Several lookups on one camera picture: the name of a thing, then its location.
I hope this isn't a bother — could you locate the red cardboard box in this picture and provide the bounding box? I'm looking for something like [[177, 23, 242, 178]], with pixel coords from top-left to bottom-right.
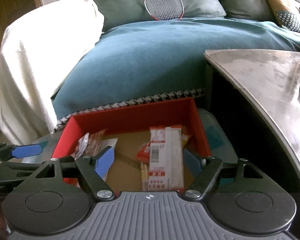
[[52, 98, 211, 193]]

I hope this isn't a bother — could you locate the brown spicy snack packet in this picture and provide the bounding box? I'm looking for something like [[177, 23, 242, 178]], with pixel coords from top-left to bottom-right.
[[85, 129, 106, 157]]

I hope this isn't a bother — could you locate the blue white checkered cloth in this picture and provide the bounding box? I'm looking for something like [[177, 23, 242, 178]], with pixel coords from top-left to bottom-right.
[[21, 108, 238, 164]]

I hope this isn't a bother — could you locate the white fluffy blanket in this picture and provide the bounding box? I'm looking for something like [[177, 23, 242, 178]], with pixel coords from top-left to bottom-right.
[[0, 0, 104, 145]]

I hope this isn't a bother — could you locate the red yellow snack packet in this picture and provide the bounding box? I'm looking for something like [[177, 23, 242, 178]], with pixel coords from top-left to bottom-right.
[[136, 126, 192, 164]]

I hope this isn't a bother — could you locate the marble coffee table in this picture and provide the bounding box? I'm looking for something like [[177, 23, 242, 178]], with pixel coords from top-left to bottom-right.
[[204, 48, 300, 196]]

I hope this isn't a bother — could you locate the teal sofa cover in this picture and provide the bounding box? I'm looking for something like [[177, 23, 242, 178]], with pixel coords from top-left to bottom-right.
[[52, 17, 300, 122]]

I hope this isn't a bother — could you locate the clear yellow small packet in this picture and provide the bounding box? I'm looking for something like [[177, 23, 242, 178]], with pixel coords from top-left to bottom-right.
[[140, 163, 148, 191]]

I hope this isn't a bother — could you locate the red white stick packet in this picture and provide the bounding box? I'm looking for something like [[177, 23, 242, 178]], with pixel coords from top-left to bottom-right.
[[148, 126, 184, 191]]

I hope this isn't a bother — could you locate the red badminton racket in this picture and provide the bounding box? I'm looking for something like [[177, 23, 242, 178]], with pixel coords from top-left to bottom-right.
[[144, 0, 184, 21]]

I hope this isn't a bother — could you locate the white duck gizzard packet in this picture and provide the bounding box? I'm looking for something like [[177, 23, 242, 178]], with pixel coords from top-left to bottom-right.
[[71, 133, 90, 160]]

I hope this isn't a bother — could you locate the orange patterned pillow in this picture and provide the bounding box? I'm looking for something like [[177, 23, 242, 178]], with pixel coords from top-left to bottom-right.
[[267, 0, 300, 33]]

